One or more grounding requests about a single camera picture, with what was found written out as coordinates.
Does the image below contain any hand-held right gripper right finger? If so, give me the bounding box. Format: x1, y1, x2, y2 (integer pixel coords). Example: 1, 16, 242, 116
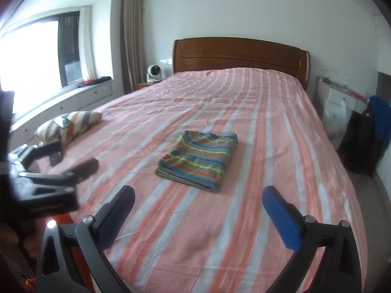
262, 186, 362, 293

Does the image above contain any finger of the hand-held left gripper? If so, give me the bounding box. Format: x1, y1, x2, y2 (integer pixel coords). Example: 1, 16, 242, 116
18, 158, 100, 193
8, 142, 64, 171

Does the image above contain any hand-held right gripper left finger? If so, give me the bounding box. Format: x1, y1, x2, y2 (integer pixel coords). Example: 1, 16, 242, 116
36, 185, 136, 293

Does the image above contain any multicolour striped knit sweater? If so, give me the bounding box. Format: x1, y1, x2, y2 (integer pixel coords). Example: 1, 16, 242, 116
155, 130, 239, 193

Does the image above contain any striped pillow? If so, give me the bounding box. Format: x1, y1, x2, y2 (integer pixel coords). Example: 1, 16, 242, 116
34, 111, 103, 145

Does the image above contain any white window seat cabinet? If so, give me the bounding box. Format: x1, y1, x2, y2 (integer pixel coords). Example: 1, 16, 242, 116
9, 81, 115, 153

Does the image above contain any dark red cloth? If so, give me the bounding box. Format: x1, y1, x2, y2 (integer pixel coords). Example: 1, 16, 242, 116
76, 76, 112, 87

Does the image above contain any window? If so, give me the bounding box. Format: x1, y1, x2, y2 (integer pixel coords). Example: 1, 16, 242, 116
0, 12, 83, 110

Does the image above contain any brown wooden nightstand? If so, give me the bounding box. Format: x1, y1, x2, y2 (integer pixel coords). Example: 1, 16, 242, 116
136, 81, 159, 91

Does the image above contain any black jacket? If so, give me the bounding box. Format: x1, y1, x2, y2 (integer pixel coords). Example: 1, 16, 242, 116
337, 110, 385, 176

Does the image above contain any bed with pink striped cover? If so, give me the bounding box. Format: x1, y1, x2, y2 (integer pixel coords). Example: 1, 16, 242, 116
31, 67, 369, 293

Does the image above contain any clear plastic bag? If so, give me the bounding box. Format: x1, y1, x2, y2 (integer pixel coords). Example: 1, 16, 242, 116
322, 98, 349, 141

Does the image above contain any white sheer curtain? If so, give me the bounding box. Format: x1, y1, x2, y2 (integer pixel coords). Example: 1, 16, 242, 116
80, 6, 98, 80

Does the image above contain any small white fan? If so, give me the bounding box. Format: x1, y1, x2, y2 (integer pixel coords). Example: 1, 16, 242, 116
146, 64, 163, 84

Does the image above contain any white desk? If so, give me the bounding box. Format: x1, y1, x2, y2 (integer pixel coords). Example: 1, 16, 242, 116
316, 76, 370, 110

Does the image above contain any blue garment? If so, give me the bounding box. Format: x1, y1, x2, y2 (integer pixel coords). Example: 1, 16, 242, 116
368, 95, 391, 151

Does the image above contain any beige curtain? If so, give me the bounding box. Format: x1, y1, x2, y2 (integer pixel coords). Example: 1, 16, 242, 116
122, 0, 147, 92

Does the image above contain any brown wooden headboard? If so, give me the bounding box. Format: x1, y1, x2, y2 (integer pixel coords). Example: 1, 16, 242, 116
173, 37, 311, 90

